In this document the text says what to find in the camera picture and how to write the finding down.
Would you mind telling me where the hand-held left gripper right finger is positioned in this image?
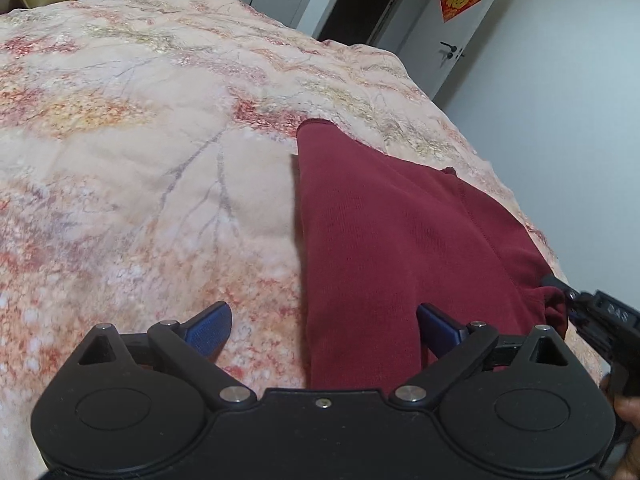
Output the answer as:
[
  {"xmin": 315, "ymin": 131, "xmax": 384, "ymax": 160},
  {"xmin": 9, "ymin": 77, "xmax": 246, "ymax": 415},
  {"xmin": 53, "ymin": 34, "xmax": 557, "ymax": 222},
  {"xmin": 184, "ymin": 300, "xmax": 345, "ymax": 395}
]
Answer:
[{"xmin": 389, "ymin": 302, "xmax": 585, "ymax": 409}]

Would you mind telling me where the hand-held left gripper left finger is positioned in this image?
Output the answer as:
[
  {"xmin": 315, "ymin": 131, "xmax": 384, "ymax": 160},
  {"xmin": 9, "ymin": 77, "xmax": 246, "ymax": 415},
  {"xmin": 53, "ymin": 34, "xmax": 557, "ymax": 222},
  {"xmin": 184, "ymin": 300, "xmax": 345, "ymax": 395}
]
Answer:
[{"xmin": 59, "ymin": 301, "xmax": 258, "ymax": 411}]

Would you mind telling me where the dark red long-sleeved sweater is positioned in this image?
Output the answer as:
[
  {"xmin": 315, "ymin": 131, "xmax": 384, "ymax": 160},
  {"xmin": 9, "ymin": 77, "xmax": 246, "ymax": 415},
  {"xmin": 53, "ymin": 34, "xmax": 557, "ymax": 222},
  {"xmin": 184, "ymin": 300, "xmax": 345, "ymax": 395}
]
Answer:
[{"xmin": 291, "ymin": 118, "xmax": 569, "ymax": 392}]

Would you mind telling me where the person's right hand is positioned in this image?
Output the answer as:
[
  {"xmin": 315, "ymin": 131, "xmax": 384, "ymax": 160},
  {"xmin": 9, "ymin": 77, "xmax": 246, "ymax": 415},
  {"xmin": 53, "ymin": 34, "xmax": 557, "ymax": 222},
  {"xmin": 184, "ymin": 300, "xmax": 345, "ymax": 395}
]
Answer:
[{"xmin": 599, "ymin": 374, "xmax": 640, "ymax": 480}]

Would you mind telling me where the floral peach quilt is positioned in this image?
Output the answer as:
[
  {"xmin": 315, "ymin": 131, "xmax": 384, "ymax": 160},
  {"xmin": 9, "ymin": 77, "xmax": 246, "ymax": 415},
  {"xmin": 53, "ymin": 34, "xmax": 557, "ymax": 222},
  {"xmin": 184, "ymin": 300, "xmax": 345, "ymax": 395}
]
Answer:
[{"xmin": 0, "ymin": 0, "xmax": 612, "ymax": 466}]

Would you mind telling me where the white room door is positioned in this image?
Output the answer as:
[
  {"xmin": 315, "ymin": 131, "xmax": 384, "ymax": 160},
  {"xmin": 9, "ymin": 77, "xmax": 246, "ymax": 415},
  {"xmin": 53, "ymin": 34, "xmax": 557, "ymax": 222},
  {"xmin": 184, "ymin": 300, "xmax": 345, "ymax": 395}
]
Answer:
[{"xmin": 379, "ymin": 0, "xmax": 517, "ymax": 113}]

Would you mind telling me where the grey door frame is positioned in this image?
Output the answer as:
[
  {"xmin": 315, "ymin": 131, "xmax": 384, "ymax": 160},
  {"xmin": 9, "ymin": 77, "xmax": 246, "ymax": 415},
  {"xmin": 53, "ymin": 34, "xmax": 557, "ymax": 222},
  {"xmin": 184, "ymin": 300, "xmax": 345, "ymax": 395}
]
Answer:
[{"xmin": 316, "ymin": 0, "xmax": 423, "ymax": 50}]

